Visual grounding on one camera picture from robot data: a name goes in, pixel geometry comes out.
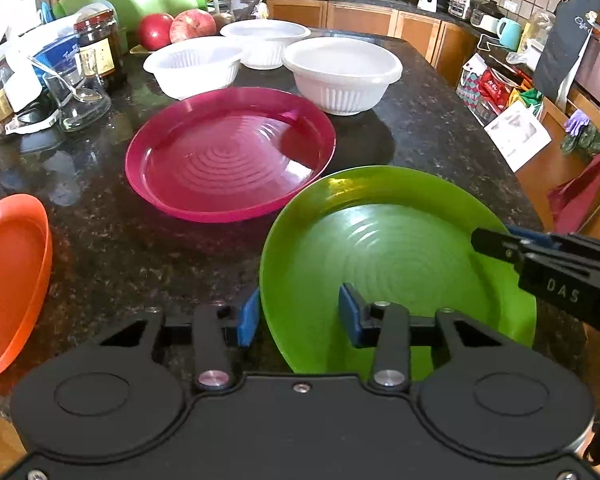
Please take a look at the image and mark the green plastic plate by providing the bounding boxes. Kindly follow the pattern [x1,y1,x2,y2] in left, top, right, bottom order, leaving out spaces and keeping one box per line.
[259,165,538,376]

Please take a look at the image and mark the blue tissue pack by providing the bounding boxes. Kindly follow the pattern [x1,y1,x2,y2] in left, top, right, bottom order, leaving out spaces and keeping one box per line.
[32,30,81,77]

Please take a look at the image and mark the clear glass cup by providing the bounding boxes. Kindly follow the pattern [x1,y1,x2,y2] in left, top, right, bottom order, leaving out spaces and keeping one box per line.
[42,50,112,132]

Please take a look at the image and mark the black apron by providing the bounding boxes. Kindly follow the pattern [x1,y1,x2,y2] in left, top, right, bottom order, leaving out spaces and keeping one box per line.
[532,0,600,107]

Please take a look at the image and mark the teal mug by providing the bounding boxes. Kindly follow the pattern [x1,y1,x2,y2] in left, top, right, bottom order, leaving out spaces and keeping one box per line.
[496,16,523,51]

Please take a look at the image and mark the red bag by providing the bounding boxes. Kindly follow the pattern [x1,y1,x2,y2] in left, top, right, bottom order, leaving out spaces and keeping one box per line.
[547,150,600,234]

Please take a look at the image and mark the striped red apple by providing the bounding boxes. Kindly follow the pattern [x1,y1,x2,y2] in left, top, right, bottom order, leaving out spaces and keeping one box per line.
[169,8,217,43]

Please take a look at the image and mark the dark glass jar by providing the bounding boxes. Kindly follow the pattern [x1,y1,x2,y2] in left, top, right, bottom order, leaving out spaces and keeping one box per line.
[73,7,127,92]

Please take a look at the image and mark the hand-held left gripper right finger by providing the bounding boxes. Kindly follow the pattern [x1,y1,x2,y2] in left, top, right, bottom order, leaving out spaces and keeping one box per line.
[338,282,515,391]

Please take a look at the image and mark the magenta plastic plate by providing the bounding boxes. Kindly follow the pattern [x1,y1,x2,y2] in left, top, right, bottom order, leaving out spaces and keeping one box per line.
[125,86,337,223]

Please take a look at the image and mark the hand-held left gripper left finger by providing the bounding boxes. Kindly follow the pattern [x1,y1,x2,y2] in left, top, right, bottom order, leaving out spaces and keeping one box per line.
[99,287,262,392]

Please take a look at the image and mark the dark red apple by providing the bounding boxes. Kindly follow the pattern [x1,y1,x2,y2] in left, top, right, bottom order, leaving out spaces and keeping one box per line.
[137,12,175,52]

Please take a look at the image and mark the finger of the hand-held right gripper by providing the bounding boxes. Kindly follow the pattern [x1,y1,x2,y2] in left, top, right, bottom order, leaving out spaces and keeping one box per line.
[507,226,600,275]
[471,229,531,268]

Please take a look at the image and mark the large white plastic bowl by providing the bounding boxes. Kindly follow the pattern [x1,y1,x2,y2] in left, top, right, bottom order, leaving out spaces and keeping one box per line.
[281,36,404,116]

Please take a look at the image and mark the orange plastic plate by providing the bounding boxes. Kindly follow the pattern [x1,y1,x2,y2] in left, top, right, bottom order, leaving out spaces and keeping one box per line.
[0,194,53,381]

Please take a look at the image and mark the white cardboard box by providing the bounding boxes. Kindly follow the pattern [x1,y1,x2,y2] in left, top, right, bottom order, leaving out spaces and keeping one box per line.
[484,100,552,173]

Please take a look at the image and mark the white ribbed plastic bowl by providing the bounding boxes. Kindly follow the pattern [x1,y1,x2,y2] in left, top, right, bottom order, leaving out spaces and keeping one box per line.
[143,36,245,101]

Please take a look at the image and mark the white plastic bag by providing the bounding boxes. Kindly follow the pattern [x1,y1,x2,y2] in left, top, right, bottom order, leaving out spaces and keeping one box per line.
[0,0,43,51]

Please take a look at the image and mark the white rice cooker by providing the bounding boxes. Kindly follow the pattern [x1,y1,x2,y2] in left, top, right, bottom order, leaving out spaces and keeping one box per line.
[472,0,504,32]

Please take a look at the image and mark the metal spoon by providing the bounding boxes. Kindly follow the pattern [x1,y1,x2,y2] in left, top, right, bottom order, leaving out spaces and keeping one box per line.
[27,55,103,103]

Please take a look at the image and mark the purple rubber glove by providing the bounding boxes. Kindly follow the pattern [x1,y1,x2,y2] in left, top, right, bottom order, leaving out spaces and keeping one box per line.
[564,110,589,136]

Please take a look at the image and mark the wooden base cabinets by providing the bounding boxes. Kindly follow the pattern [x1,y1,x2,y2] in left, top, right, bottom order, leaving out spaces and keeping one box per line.
[265,0,481,86]

